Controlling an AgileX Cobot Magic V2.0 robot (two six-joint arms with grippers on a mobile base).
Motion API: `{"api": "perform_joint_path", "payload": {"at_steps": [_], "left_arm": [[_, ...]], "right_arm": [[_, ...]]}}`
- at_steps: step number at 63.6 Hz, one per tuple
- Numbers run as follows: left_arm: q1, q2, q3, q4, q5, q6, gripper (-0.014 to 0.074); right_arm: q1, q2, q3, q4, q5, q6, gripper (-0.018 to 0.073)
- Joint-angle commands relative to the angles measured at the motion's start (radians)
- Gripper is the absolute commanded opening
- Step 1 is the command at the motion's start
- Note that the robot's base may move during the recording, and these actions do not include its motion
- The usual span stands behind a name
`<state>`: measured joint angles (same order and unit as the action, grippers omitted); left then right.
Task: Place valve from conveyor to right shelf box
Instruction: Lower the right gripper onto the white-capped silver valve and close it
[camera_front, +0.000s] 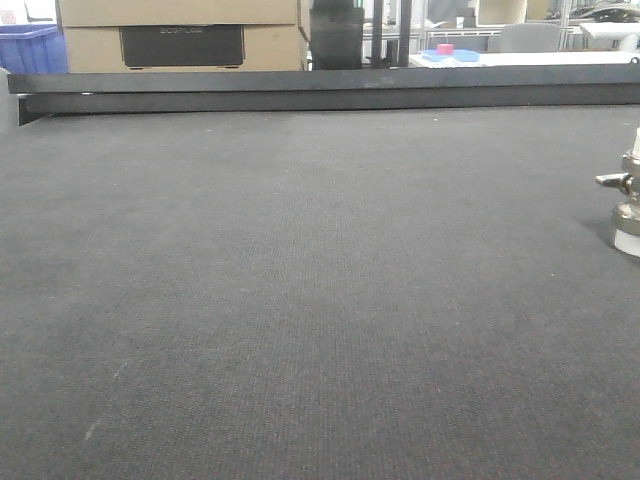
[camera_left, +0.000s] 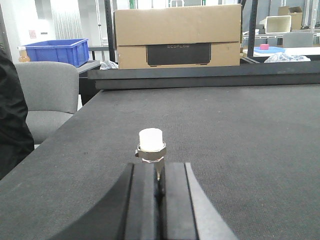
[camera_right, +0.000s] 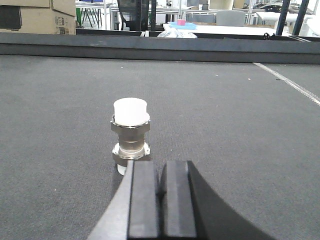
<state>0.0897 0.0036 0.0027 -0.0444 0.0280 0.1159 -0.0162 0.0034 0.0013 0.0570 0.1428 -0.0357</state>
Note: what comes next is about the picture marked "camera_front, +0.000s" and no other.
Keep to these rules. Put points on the lower cardboard box black print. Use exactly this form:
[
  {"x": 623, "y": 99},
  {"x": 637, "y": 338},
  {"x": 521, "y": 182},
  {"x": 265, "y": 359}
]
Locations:
[{"x": 185, "y": 48}]

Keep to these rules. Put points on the upper cardboard box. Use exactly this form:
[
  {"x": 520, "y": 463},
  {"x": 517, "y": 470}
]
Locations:
[{"x": 86, "y": 13}]

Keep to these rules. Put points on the black cylindrical bin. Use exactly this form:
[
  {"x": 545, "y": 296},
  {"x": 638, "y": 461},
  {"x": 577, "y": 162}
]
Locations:
[{"x": 336, "y": 35}]

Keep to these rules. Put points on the blue tray with red item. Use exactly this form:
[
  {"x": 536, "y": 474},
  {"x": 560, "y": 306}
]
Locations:
[{"x": 446, "y": 52}]

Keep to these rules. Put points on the grey office chair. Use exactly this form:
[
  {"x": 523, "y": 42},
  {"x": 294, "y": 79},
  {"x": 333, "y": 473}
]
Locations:
[{"x": 526, "y": 38}]

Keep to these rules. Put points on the blue plastic crate background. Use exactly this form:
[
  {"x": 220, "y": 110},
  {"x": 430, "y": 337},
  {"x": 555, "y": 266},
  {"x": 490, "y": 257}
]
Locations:
[{"x": 33, "y": 49}]

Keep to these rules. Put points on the black conveyor side rail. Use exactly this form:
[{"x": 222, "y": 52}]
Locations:
[{"x": 331, "y": 90}]

